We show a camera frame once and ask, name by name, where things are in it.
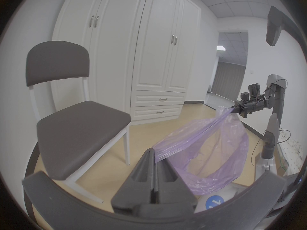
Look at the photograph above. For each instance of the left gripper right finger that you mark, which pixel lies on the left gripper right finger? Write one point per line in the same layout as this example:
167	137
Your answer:
170	186

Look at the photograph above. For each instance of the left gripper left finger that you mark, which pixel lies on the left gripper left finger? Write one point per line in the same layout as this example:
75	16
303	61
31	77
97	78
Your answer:
141	176

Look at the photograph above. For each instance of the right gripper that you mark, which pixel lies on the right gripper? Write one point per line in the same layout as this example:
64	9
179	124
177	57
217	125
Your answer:
245	108

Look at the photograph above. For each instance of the purple plastic bag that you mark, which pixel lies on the purple plastic bag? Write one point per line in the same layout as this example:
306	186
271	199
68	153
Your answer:
182	140

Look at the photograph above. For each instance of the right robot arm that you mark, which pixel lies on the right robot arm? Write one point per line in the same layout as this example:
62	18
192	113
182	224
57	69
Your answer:
279	104

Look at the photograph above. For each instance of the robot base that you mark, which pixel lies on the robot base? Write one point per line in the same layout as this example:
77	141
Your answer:
263	169

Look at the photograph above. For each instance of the grey curtain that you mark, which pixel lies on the grey curtain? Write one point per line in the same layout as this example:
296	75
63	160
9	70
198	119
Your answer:
227	80

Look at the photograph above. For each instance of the ceiling light panel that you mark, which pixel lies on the ceiling light panel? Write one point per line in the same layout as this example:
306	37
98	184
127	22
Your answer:
221	47

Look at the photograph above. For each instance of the white chair with grey seat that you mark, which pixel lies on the white chair with grey seat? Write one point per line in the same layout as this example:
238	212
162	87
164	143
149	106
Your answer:
79	128

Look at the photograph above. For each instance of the white wardrobe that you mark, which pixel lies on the white wardrobe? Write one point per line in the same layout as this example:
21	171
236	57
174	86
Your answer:
156	56

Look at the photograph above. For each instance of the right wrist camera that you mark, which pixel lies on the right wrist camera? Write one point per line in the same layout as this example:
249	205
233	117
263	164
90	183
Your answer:
245	96

